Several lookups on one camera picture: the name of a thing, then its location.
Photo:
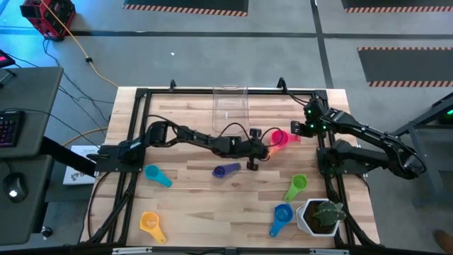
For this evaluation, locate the pinkish red measuring cup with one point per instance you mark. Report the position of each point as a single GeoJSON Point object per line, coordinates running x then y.
{"type": "Point", "coordinates": [281, 138]}

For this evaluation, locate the grey metal stand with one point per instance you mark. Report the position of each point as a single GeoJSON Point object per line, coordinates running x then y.
{"type": "Point", "coordinates": [430, 184]}

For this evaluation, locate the black aluminium table frame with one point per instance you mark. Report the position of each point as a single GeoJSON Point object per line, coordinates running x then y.
{"type": "Point", "coordinates": [258, 91]}

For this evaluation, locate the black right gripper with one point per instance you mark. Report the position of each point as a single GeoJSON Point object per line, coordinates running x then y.
{"type": "Point", "coordinates": [316, 129]}

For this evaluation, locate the cactus in white pot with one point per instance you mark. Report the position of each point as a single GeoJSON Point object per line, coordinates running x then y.
{"type": "Point", "coordinates": [327, 212]}

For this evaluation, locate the black computer mouse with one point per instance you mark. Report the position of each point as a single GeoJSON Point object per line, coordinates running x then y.
{"type": "Point", "coordinates": [16, 186]}

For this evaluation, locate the black device with pink screen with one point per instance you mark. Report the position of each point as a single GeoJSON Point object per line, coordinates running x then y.
{"type": "Point", "coordinates": [5, 59]}

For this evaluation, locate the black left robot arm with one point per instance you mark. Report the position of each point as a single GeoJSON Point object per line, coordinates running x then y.
{"type": "Point", "coordinates": [191, 136]}

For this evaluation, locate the green measuring cup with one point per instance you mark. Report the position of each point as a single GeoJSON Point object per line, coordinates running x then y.
{"type": "Point", "coordinates": [299, 182]}

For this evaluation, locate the dark grey desk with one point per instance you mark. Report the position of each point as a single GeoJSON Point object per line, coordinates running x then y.
{"type": "Point", "coordinates": [32, 92]}

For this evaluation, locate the person's shoe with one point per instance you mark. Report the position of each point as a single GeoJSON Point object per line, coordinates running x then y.
{"type": "Point", "coordinates": [445, 241]}

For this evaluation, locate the white printed box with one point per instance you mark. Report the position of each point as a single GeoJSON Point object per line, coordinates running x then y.
{"type": "Point", "coordinates": [76, 175]}

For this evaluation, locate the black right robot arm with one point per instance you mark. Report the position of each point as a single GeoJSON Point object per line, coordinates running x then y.
{"type": "Point", "coordinates": [371, 138]}

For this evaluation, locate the black diagonal desk beam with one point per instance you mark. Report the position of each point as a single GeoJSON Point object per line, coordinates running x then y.
{"type": "Point", "coordinates": [67, 157]}

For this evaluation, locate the blue measuring cup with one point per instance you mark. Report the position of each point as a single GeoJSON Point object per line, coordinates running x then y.
{"type": "Point", "coordinates": [282, 213]}

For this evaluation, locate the red black equipment case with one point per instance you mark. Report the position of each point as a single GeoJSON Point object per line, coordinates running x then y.
{"type": "Point", "coordinates": [53, 17]}

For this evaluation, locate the grey metal bracket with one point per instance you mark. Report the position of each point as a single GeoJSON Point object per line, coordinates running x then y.
{"type": "Point", "coordinates": [329, 251]}
{"type": "Point", "coordinates": [131, 250]}

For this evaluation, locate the purple measuring cup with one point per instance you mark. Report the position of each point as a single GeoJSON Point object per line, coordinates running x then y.
{"type": "Point", "coordinates": [218, 172]}

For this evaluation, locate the green-lit black device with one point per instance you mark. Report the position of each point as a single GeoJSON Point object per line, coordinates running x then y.
{"type": "Point", "coordinates": [447, 117]}

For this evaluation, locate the teal measuring cup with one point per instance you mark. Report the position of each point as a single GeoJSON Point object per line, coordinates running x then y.
{"type": "Point", "coordinates": [153, 172]}

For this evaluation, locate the clear plastic basket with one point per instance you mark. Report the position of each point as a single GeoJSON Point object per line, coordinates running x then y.
{"type": "Point", "coordinates": [230, 106]}

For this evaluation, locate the black keyboard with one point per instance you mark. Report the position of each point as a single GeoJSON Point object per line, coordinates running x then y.
{"type": "Point", "coordinates": [10, 129]}

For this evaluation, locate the black hazard-striped floor mat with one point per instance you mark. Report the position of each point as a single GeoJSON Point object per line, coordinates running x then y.
{"type": "Point", "coordinates": [407, 65]}
{"type": "Point", "coordinates": [396, 3]}
{"type": "Point", "coordinates": [184, 4]}

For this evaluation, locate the yellow measuring cup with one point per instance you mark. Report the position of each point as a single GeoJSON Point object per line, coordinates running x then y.
{"type": "Point", "coordinates": [149, 221]}

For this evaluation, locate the black desk caster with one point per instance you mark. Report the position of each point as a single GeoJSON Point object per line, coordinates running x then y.
{"type": "Point", "coordinates": [46, 232]}

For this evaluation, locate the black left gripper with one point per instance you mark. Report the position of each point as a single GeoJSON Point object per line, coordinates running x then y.
{"type": "Point", "coordinates": [251, 148]}

